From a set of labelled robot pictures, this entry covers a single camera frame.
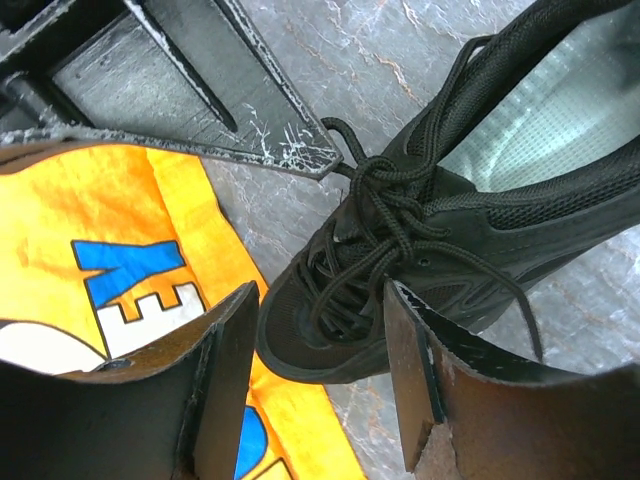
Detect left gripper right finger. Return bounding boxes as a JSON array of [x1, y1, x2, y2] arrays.
[[384, 280, 639, 479]]

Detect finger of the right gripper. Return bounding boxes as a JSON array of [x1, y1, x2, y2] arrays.
[[1, 1, 341, 179]]

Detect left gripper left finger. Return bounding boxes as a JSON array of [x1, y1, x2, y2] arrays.
[[1, 282, 259, 479]]

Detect black sneaker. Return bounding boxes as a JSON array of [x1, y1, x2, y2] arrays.
[[256, 1, 639, 384]]

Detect orange Mickey Mouse pillow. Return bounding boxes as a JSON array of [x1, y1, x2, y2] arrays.
[[1, 145, 363, 479]]

